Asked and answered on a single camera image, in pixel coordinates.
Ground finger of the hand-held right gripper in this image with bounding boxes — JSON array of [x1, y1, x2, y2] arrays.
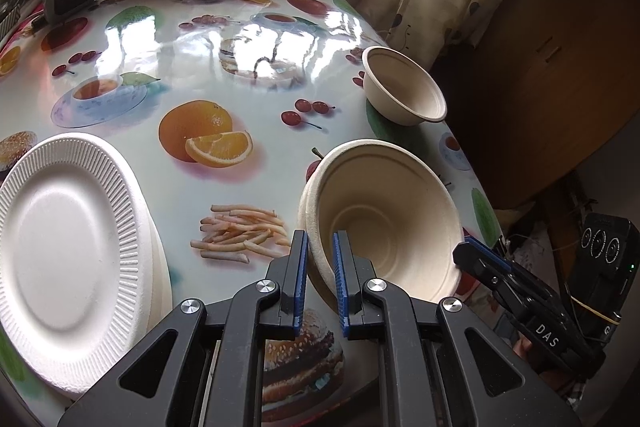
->
[[464, 236, 513, 270], [451, 242, 557, 334]]

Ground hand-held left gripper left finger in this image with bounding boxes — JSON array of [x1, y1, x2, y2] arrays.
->
[[57, 229, 311, 427]]

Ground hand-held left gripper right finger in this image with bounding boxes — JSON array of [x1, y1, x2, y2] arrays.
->
[[331, 229, 583, 427]]

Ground white foam plate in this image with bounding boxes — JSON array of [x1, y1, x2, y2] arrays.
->
[[0, 133, 153, 400], [150, 217, 174, 333], [142, 202, 166, 338]]

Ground small beige paper bowl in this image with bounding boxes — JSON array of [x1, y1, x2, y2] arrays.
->
[[361, 46, 447, 126]]

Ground wooden cabinet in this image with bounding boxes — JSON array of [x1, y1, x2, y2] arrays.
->
[[430, 0, 640, 212]]

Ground food print tablecloth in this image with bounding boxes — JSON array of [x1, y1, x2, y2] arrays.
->
[[0, 0, 503, 427]]

